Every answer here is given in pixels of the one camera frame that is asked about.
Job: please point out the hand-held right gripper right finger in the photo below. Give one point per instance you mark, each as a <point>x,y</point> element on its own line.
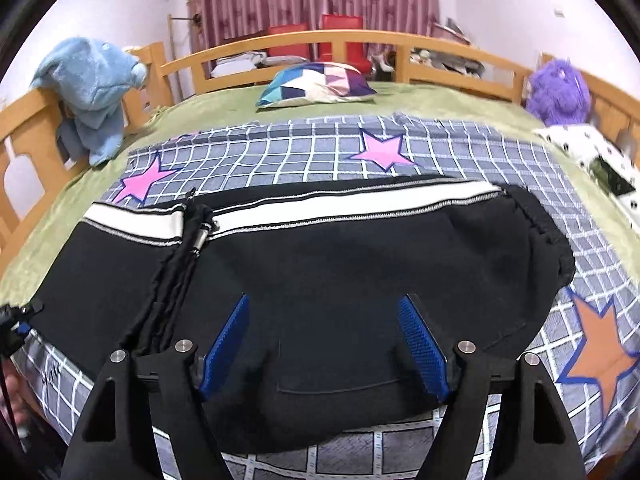
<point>425,350</point>

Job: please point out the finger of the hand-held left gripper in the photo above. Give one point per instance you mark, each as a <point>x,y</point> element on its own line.
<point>21,331</point>
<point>22,311</point>

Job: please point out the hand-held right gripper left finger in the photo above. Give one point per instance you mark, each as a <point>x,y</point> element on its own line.
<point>227,350</point>

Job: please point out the black pants with white stripe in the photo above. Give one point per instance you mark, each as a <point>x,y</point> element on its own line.
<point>325,270</point>

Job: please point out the grey checked star blanket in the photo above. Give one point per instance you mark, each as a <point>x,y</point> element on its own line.
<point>300,150</point>

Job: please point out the blue plush toy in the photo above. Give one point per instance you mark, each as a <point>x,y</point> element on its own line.
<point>85,85</point>

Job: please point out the green bed sheet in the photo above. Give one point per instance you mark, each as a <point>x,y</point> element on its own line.
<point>200,110</point>

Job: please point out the dark green cloth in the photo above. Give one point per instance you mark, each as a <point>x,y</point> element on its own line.
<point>612,177</point>

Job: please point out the white floral pillow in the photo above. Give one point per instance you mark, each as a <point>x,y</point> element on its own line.
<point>575,140</point>

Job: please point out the colourful geometric pillow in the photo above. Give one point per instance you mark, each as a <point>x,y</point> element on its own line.
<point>310,85</point>

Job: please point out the stack of folded bedding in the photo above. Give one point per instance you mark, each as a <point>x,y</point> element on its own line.
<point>235,66</point>

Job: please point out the pile of cardboard and papers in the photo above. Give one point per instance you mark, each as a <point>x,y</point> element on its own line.
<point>450,60</point>

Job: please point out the purple plush toy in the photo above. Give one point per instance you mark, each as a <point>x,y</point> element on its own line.
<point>557,90</point>

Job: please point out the wooden coat rack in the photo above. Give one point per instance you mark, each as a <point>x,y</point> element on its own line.
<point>172,50</point>

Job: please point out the red chair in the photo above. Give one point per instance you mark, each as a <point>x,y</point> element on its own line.
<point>287,35</point>
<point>342,35</point>

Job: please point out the wooden bed frame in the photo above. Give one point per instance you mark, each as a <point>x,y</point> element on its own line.
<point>320,37</point>

